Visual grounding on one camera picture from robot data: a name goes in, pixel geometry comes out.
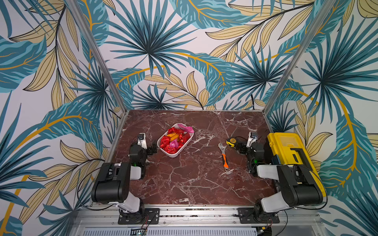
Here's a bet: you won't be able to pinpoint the yellow orange tea bag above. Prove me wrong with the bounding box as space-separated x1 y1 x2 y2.
166 133 180 142

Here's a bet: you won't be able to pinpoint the pink tea bag packet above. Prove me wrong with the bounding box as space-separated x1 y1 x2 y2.
178 124 195 133

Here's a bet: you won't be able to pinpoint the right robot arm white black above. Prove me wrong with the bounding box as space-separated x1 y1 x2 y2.
227 138 328 224

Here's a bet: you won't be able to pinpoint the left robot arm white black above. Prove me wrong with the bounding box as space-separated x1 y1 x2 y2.
91 143 157 224

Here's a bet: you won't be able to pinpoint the red tea bags in box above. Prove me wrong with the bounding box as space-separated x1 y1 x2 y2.
159 127 191 154

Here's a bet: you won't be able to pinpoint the yellow black tape measure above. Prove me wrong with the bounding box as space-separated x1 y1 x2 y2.
226 138 237 148

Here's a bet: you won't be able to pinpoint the yellow black toolbox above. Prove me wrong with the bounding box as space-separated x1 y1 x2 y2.
267 132 327 197

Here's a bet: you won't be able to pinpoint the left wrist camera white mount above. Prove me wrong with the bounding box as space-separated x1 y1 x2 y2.
137 133 147 149

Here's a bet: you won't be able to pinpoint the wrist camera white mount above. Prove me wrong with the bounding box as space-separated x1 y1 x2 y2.
246 132 258 148
137 133 147 149

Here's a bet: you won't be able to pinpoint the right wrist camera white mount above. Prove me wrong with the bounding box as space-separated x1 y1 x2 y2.
246 132 258 148

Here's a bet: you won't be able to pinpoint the adjustable wrench orange handle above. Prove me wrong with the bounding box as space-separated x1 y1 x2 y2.
218 143 229 172

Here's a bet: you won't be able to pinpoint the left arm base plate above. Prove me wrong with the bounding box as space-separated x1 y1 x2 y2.
118 208 160 226

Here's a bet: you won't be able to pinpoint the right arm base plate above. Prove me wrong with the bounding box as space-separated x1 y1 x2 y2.
237 207 280 225

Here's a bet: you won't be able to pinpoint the aluminium front rail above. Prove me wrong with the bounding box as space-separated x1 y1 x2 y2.
73 204 323 228

